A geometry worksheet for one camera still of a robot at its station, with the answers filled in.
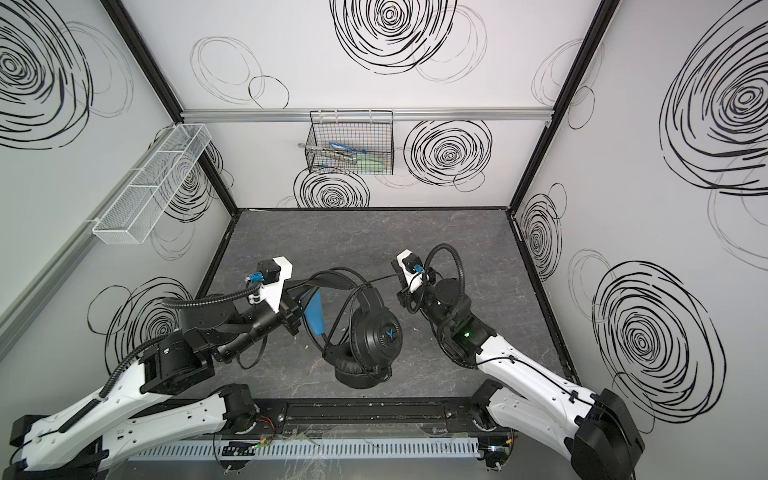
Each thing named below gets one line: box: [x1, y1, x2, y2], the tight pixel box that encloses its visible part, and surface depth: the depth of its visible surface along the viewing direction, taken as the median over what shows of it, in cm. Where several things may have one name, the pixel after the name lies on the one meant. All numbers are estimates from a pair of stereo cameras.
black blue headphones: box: [286, 270, 404, 389], surface depth 49 cm
